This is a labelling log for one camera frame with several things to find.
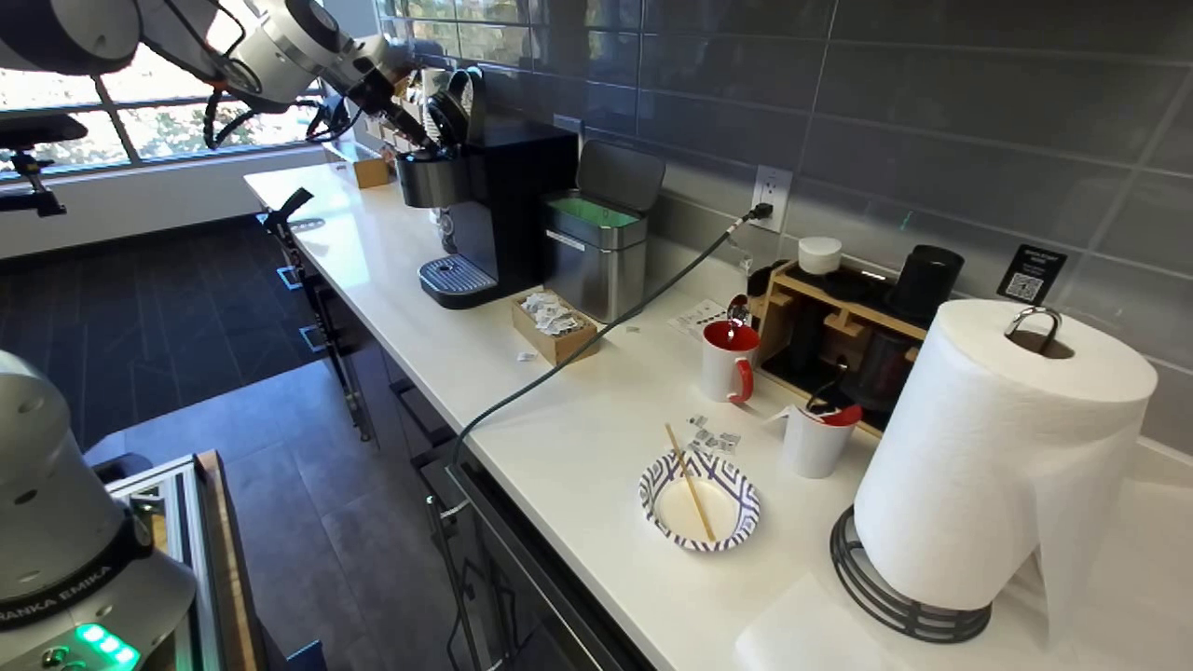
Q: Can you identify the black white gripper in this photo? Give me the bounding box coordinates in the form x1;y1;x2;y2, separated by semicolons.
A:
366;39;482;154

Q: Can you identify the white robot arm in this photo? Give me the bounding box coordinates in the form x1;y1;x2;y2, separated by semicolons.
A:
0;0;448;149

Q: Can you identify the black Keurig coffee maker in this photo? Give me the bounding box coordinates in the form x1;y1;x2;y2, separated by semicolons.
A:
399;118;578;309

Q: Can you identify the black cylindrical container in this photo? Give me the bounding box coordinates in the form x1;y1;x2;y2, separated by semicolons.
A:
891;248;967;323

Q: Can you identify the wooden sugar packet box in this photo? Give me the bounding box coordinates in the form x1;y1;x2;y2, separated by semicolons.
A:
512;292;596;367

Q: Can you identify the wooden stir stick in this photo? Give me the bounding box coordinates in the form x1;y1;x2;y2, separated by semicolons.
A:
663;420;715;545

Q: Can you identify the small white lidded cup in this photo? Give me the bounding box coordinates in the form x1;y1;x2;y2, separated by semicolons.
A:
797;236;841;275

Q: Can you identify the wooden condiment organizer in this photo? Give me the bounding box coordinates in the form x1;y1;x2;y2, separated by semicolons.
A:
754;263;925;428

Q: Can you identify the patterned paper plate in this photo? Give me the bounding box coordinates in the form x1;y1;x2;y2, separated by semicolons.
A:
636;450;764;555

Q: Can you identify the white cup with stirrers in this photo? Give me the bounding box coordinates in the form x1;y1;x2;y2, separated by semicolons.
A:
779;403;862;476

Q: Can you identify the black QR code sign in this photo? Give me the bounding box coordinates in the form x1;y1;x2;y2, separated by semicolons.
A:
999;241;1067;307

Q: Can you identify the black paper towel holder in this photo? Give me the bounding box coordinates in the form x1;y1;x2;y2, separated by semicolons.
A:
830;299;1068;640

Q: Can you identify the white paper towel roll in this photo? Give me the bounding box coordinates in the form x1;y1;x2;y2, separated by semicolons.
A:
852;299;1160;639

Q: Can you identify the black power cable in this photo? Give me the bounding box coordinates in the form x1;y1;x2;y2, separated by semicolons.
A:
451;200;776;448

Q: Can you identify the white wall outlet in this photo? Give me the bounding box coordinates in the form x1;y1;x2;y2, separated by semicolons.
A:
754;167;790;230

